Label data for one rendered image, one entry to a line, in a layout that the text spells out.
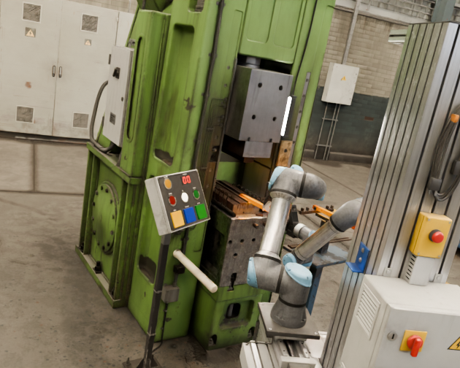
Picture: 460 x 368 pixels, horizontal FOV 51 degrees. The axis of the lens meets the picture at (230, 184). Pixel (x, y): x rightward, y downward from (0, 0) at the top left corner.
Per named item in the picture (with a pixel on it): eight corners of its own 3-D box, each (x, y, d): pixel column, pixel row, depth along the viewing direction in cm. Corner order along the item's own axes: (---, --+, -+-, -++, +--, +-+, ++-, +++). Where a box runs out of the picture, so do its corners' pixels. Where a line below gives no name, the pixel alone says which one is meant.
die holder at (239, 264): (268, 280, 313) (282, 216, 301) (218, 287, 291) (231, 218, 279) (223, 244, 357) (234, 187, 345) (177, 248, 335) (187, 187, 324)
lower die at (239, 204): (258, 213, 297) (261, 200, 295) (231, 215, 286) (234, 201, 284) (223, 190, 330) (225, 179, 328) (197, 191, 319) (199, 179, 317)
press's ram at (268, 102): (290, 143, 293) (304, 77, 282) (238, 140, 271) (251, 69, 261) (251, 128, 326) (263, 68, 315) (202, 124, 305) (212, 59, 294)
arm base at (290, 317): (309, 330, 196) (315, 308, 194) (274, 326, 194) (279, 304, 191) (300, 309, 211) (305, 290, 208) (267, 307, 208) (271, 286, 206)
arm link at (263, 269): (278, 292, 191) (307, 167, 208) (242, 282, 194) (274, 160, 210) (278, 296, 203) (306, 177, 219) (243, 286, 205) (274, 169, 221)
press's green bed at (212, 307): (253, 342, 325) (267, 280, 313) (206, 353, 304) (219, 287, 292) (212, 300, 368) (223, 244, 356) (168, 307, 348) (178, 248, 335)
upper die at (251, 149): (269, 158, 288) (273, 142, 285) (242, 157, 277) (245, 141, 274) (232, 140, 321) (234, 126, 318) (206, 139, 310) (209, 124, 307)
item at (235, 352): (276, 358, 313) (276, 355, 313) (198, 377, 280) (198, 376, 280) (242, 324, 344) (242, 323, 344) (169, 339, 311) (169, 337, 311)
